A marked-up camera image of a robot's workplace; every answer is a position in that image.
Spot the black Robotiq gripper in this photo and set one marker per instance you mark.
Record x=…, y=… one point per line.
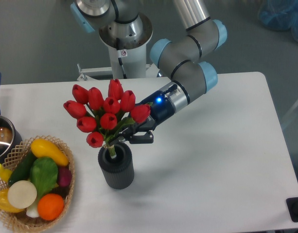
x=161, y=110

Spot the red tulip bouquet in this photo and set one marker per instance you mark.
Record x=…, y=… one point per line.
x=104, y=118

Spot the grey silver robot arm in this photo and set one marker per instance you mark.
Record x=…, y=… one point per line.
x=180, y=62

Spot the dark grey ribbed vase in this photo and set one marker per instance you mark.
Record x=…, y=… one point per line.
x=118, y=172

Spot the purple red onion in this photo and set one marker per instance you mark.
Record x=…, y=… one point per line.
x=64, y=177

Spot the yellow squash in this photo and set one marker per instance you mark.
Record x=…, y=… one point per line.
x=45, y=148

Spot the green lettuce leaf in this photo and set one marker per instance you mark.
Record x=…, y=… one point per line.
x=43, y=175

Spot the orange fruit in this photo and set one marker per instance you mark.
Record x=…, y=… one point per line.
x=50, y=206

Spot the dark green cucumber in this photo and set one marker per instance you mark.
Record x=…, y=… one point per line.
x=22, y=170

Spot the white round radish slice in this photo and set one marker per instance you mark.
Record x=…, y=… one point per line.
x=22, y=194

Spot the woven wicker basket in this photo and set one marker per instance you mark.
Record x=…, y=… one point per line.
x=19, y=222

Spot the yellow bell pepper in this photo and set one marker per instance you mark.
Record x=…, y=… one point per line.
x=5, y=204

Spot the black device at table edge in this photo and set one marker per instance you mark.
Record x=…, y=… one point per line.
x=292, y=204

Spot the blue plastic bag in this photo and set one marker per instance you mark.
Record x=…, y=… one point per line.
x=280, y=15

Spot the white metal base frame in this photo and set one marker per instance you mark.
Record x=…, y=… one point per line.
x=102, y=73

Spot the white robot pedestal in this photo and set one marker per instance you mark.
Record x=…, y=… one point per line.
x=127, y=46

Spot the blue handled saucepan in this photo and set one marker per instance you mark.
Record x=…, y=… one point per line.
x=9, y=136

